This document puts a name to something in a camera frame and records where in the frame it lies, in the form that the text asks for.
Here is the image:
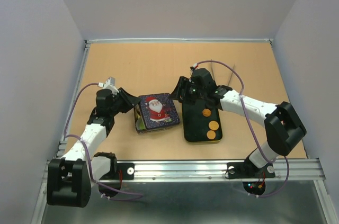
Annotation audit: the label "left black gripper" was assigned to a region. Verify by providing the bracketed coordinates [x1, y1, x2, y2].
[109, 87, 140, 116]

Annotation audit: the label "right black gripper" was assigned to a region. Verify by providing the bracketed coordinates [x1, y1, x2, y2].
[167, 76, 206, 105]

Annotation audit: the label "gold tin lid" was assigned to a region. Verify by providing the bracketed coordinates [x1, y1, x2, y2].
[137, 92, 181, 131]

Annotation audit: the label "gold cookie tin box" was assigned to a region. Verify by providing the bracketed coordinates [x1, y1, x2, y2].
[133, 103, 180, 134]

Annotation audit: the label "metal tongs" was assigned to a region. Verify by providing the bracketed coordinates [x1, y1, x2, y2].
[210, 62, 236, 86]

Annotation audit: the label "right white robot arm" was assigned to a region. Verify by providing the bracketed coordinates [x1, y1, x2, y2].
[169, 68, 307, 176]

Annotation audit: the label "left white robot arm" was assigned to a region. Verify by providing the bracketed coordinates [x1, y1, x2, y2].
[47, 88, 140, 208]

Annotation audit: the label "white paper cup bottom-left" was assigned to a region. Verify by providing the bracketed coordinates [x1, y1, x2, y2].
[136, 119, 146, 131]

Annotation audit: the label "orange swirl cookie right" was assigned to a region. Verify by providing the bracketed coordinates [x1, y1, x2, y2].
[202, 109, 211, 117]

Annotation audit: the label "black tray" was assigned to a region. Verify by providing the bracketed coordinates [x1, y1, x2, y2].
[182, 100, 223, 144]

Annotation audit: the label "round orange cookie upper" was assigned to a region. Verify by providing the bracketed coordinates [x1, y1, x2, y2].
[208, 121, 219, 131]

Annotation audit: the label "round orange cookie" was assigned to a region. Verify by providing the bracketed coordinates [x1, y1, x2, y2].
[206, 130, 216, 140]
[208, 121, 219, 131]

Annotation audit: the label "round orange cookie lower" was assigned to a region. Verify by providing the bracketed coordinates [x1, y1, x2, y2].
[206, 130, 216, 140]

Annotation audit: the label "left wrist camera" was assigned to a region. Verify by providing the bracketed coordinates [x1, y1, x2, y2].
[102, 77, 119, 95]

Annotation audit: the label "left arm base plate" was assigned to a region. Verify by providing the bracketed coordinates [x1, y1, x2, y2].
[100, 163, 135, 181]

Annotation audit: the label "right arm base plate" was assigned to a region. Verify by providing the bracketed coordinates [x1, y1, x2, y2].
[226, 162, 275, 180]

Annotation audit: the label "aluminium rail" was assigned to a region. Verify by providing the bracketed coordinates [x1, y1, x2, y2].
[42, 157, 326, 182]

